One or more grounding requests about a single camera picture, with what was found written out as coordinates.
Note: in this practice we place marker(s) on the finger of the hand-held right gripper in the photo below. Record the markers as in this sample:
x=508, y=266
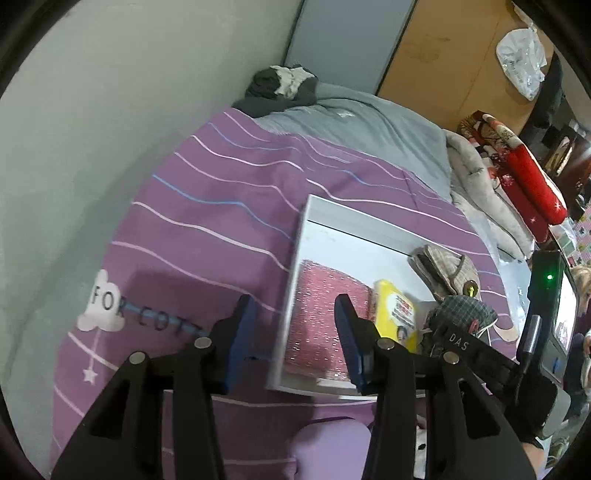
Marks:
x=480, y=353

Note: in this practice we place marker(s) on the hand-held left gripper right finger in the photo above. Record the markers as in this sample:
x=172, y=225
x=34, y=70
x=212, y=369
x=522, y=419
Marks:
x=352, y=344

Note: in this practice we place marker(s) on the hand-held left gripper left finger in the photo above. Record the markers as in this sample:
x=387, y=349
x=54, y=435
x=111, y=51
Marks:
x=238, y=344

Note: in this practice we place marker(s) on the pink glitter pouch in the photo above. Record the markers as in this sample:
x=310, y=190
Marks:
x=318, y=323

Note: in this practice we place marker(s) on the dark plaid cloth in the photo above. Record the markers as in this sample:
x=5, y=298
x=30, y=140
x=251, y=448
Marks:
x=455, y=311

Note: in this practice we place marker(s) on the yellow packet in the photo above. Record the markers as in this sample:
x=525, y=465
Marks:
x=392, y=304

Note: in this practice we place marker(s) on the beige plaid cloth hat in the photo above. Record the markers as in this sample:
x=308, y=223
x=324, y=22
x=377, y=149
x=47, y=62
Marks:
x=443, y=267

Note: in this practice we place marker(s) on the white shallow box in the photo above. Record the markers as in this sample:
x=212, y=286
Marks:
x=351, y=240

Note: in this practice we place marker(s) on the lavender soft cushion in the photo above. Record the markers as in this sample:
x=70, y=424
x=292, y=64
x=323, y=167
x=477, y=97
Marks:
x=332, y=447

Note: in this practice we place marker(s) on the white plush toy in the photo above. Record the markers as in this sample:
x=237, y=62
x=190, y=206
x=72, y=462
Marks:
x=421, y=443

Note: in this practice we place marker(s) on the person's right forearm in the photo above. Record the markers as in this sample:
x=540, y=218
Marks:
x=535, y=461

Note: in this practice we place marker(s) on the person's right hand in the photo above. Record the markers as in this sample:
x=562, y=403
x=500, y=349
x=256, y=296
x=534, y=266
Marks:
x=531, y=406

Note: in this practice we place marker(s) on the red printed blanket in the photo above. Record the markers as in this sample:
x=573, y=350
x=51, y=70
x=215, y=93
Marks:
x=531, y=184

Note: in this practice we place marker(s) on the beige quilt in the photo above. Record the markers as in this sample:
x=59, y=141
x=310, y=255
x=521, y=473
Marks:
x=471, y=184

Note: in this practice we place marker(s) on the purple striped bedsheet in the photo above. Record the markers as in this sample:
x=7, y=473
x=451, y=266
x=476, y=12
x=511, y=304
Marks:
x=207, y=184

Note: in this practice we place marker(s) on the black hanging garment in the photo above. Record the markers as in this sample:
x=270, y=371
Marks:
x=549, y=92

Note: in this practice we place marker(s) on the grey blanket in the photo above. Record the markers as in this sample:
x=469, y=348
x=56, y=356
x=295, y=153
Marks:
x=369, y=124

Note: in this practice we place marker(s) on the white plastic bag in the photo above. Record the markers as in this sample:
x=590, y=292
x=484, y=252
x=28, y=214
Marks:
x=521, y=60

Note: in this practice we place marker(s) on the dark grey garment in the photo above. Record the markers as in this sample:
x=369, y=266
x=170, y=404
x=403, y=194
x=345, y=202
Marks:
x=263, y=99

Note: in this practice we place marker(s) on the pale grey garment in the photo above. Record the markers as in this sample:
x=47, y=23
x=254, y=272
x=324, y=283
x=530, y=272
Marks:
x=291, y=79

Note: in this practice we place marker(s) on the pale blue panel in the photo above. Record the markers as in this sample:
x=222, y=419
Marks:
x=346, y=37

